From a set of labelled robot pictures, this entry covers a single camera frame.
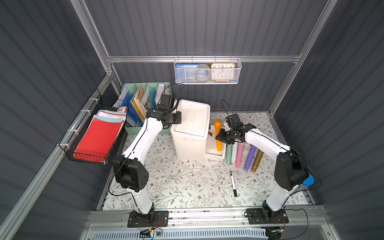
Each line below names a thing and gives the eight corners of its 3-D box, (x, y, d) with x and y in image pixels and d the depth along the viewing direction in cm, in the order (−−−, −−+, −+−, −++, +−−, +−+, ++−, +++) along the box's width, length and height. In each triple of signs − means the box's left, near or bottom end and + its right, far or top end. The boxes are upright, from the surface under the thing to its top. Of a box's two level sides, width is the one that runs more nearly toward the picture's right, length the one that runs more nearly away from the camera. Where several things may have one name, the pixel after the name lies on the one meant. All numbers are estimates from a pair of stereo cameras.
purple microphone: (242, 168, 92) (243, 167, 90) (250, 146, 102) (251, 144, 101) (248, 171, 91) (249, 170, 89) (256, 148, 101) (256, 146, 99)
